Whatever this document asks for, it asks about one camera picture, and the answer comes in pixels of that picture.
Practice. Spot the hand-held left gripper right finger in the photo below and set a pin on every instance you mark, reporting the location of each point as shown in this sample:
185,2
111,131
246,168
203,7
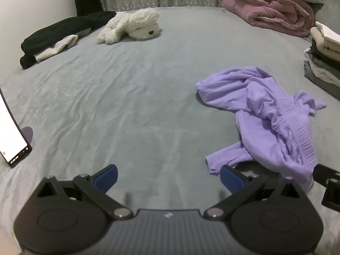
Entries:
230,176

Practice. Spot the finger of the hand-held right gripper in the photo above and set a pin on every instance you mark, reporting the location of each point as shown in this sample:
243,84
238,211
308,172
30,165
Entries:
328,176

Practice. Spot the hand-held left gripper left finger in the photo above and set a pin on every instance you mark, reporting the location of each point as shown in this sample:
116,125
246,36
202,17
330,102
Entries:
106,176

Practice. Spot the purple pants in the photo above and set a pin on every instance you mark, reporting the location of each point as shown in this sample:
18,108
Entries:
265,111

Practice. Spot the stack of folded clothes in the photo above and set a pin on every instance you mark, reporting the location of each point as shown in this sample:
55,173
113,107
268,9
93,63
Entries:
324,58

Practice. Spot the grey bed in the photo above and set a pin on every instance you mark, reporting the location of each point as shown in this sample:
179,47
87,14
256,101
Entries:
132,98

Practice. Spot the smartphone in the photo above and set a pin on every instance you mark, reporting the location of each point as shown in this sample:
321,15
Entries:
10,132

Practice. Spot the white plush dog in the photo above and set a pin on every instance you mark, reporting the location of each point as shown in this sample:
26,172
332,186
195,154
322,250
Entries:
132,24

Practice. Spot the folded pink quilt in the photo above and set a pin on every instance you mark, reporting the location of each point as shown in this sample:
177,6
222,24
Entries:
268,9

